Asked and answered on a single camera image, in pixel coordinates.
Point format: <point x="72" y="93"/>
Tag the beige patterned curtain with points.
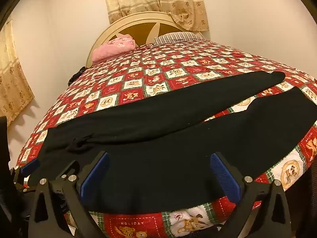
<point x="12" y="84"/>
<point x="158" y="0"/>

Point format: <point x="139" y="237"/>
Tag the red checkered printed blanket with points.
<point x="173" y="62"/>

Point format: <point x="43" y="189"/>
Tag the black pants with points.
<point x="161" y="129"/>

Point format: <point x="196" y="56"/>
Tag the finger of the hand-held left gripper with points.
<point x="68" y="168"/>
<point x="29" y="166"/>

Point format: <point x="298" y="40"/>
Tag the striped pillow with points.
<point x="175" y="37"/>

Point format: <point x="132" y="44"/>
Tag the cream round bed headboard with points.
<point x="138" y="26"/>

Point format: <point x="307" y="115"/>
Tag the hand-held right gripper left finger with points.
<point x="95" y="176"/>

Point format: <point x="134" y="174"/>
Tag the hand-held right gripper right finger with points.
<point x="225" y="178"/>

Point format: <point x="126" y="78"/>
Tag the black object beside bed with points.
<point x="76" y="74"/>

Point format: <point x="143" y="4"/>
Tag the pink pillow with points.
<point x="111" y="47"/>

